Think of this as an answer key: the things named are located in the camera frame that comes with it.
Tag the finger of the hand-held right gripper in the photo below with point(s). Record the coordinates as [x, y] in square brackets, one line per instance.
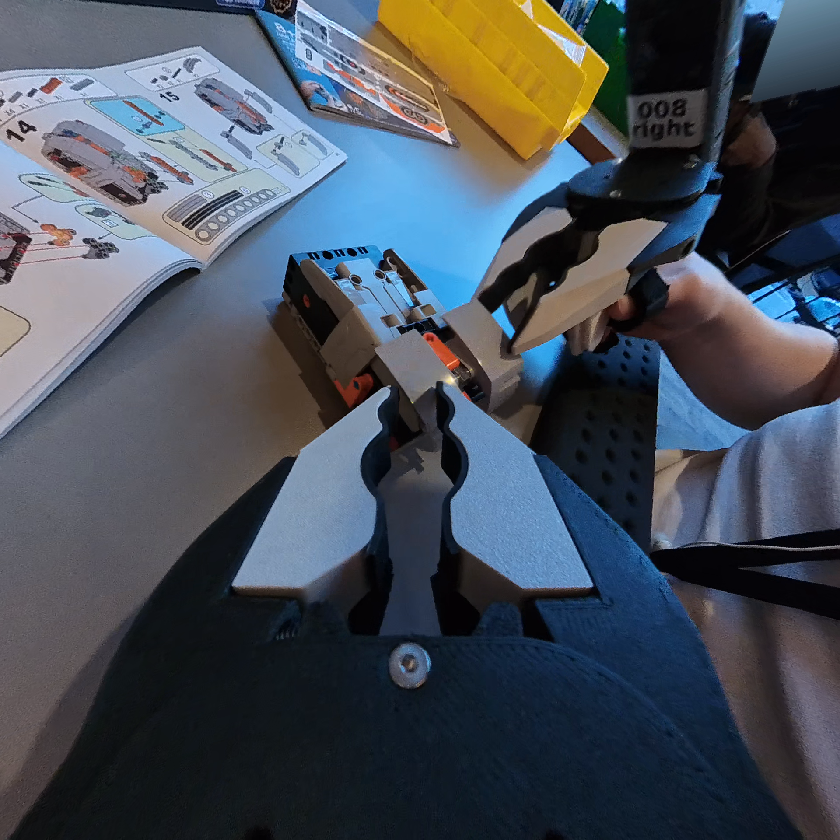
[604, 275]
[518, 253]

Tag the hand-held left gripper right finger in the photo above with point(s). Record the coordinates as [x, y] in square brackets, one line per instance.
[512, 525]

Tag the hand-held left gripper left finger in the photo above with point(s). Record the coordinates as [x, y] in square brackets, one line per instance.
[315, 525]

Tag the grey brick robot model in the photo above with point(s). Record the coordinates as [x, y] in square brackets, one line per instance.
[354, 328]

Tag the person's right hand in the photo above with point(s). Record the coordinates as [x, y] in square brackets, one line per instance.
[702, 302]

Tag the green bin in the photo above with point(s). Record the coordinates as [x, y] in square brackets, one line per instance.
[610, 59]

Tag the yellow plastic bin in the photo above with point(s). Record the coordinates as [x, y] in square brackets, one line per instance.
[499, 72]

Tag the clear sticker sheet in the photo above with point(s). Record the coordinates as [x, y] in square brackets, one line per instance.
[367, 65]

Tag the blue leaflet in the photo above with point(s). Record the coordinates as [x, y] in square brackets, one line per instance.
[289, 52]

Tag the open instruction booklet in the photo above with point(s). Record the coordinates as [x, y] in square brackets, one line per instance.
[98, 295]

